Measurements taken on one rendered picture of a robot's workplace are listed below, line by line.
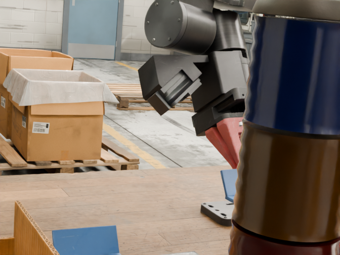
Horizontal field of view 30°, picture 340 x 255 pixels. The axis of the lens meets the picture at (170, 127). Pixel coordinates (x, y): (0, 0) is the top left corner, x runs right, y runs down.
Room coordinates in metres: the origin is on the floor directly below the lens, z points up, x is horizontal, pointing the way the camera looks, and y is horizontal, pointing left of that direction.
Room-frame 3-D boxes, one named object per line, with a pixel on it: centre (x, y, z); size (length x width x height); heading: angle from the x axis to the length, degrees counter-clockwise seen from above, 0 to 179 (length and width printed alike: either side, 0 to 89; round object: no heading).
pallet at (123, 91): (7.29, 0.22, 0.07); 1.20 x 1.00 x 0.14; 116
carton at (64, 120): (4.08, 0.74, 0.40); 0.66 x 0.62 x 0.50; 25
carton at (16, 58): (4.63, 1.05, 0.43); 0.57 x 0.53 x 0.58; 28
